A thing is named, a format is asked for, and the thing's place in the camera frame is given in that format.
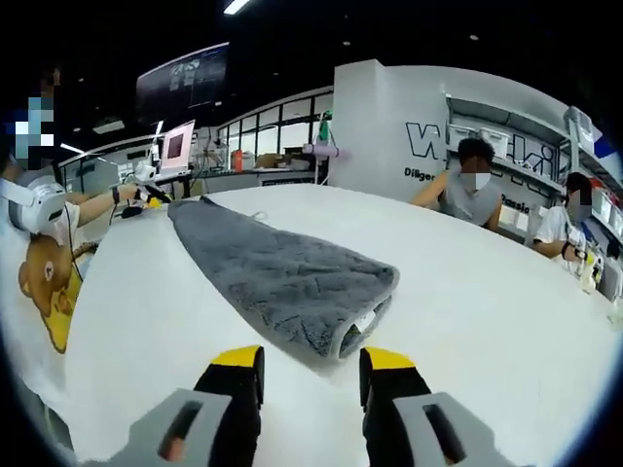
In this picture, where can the single white storage box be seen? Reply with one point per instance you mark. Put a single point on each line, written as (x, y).
(578, 126)

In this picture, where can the white table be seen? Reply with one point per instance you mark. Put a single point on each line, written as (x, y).
(462, 301)

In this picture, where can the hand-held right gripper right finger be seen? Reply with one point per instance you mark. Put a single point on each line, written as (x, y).
(394, 404)

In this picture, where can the dark grey towel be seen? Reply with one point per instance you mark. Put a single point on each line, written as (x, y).
(272, 262)

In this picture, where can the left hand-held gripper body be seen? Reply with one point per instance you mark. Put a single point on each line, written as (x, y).
(146, 174)

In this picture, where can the white worn headset device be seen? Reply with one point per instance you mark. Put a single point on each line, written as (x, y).
(34, 204)

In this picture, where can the lilac cylindrical object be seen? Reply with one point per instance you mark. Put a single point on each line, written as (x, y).
(328, 152)

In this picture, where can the person's left hand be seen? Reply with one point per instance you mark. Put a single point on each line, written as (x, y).
(132, 192)

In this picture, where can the computer monitor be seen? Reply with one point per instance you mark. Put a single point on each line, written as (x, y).
(176, 146)

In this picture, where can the large dark wall screen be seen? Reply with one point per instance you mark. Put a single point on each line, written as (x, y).
(185, 78)

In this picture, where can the small black object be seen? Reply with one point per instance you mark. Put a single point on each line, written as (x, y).
(130, 212)

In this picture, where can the green hanging object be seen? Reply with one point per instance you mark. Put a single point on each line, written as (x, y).
(325, 129)

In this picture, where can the grey metal shelf rack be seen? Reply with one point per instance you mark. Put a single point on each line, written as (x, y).
(506, 114)

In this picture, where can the operator in white shirt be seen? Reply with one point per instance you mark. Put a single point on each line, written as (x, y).
(34, 331)

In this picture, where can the orange bottle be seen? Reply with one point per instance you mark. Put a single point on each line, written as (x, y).
(237, 160)

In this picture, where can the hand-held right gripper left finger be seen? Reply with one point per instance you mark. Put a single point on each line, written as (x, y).
(229, 404)

